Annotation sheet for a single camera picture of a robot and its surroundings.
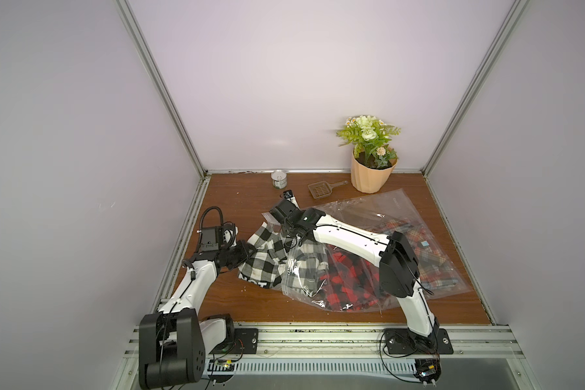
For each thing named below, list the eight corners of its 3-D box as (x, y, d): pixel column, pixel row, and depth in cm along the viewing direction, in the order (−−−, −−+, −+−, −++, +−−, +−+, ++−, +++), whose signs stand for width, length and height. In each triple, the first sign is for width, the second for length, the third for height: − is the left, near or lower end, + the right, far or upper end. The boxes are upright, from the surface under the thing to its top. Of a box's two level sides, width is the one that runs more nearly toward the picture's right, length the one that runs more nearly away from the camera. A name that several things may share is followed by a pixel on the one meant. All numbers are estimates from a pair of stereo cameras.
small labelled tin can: (271, 188, 115) (270, 182, 111) (272, 176, 120) (271, 170, 117) (286, 188, 115) (286, 182, 111) (287, 176, 120) (286, 170, 116)
